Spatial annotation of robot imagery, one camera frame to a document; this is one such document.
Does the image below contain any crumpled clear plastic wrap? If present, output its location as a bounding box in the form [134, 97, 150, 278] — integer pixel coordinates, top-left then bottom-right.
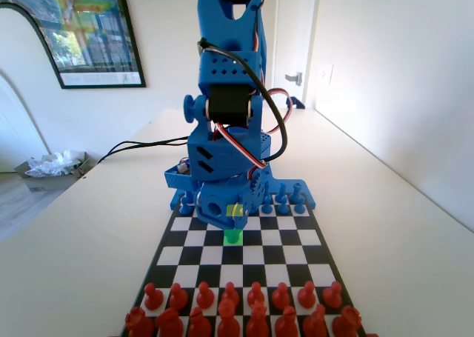
[24, 150, 84, 178]

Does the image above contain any white door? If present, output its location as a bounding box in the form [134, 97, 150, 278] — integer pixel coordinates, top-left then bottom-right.
[268, 0, 319, 110]

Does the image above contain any red chess rook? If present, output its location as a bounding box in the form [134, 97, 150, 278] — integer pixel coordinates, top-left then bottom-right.
[124, 306, 156, 337]
[331, 305, 363, 337]

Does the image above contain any black and white chessboard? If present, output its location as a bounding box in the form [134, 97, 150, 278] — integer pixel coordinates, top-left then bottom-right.
[118, 199, 367, 337]

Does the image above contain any red white black servo wire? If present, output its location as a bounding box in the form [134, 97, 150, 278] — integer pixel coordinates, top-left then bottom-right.
[213, 123, 267, 184]
[258, 87, 295, 134]
[254, 0, 270, 53]

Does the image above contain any dark framed wall poster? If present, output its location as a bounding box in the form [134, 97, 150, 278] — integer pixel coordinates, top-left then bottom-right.
[0, 0, 147, 90]

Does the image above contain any red chess pawn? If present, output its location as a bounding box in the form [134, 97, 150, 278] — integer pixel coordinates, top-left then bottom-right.
[247, 281, 266, 310]
[143, 282, 164, 311]
[297, 280, 317, 310]
[195, 281, 216, 310]
[169, 283, 189, 311]
[271, 281, 291, 311]
[221, 281, 241, 308]
[321, 280, 344, 310]

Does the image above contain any black camera cable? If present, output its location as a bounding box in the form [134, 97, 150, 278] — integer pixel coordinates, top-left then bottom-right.
[198, 39, 290, 167]

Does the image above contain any grey cardboard box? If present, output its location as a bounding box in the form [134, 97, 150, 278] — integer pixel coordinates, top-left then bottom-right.
[14, 150, 98, 193]

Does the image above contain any red chess knight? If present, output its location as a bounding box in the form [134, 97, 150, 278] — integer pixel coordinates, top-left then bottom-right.
[155, 307, 185, 337]
[302, 304, 330, 337]

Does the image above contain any black power cable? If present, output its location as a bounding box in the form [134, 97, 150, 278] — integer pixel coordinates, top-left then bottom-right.
[121, 141, 190, 149]
[96, 138, 190, 164]

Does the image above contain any white arched furniture panel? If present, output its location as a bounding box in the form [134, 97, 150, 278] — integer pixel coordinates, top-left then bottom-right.
[0, 3, 62, 175]

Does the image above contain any red chess bishop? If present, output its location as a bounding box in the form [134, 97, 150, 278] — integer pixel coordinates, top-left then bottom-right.
[273, 306, 299, 337]
[187, 307, 214, 337]

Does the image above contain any gripper camera in blue mount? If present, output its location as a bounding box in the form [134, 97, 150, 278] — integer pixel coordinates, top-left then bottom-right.
[164, 159, 194, 190]

